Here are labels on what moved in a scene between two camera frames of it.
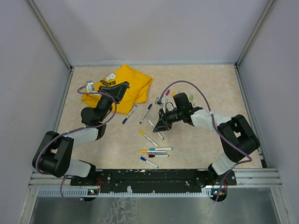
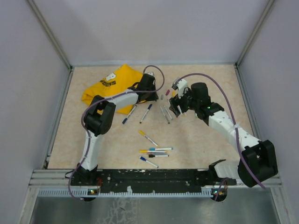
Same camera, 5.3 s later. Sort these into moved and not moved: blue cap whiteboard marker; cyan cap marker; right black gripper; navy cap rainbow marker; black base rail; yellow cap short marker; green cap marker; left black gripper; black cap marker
Moved: right black gripper; left black gripper; green cap marker
Not moved: navy cap rainbow marker; black base rail; black cap marker; cyan cap marker; yellow cap short marker; blue cap whiteboard marker
